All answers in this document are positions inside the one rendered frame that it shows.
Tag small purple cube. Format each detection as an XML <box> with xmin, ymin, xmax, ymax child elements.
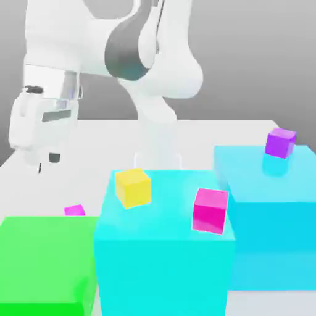
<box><xmin>264</xmin><ymin>127</ymin><xmax>297</xmax><ymax>160</ymax></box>

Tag large cyan box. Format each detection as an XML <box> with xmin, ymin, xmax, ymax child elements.
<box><xmin>93</xmin><ymin>169</ymin><xmax>236</xmax><ymax>316</ymax></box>

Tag small orchid cube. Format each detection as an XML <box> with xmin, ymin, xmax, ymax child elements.
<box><xmin>64</xmin><ymin>204</ymin><xmax>86</xmax><ymax>217</ymax></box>

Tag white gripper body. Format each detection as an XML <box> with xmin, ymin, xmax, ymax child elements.
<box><xmin>8</xmin><ymin>93</ymin><xmax>79</xmax><ymax>152</ymax></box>

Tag large light blue box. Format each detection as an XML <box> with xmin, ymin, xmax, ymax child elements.
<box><xmin>213</xmin><ymin>144</ymin><xmax>316</xmax><ymax>292</ymax></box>

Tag small pink cube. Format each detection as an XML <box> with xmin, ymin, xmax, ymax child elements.
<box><xmin>191</xmin><ymin>188</ymin><xmax>230</xmax><ymax>235</ymax></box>

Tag small yellow cube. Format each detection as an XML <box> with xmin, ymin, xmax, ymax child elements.
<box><xmin>115</xmin><ymin>168</ymin><xmax>152</xmax><ymax>210</ymax></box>

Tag large green box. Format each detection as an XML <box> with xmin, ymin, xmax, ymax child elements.
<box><xmin>0</xmin><ymin>215</ymin><xmax>100</xmax><ymax>316</ymax></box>

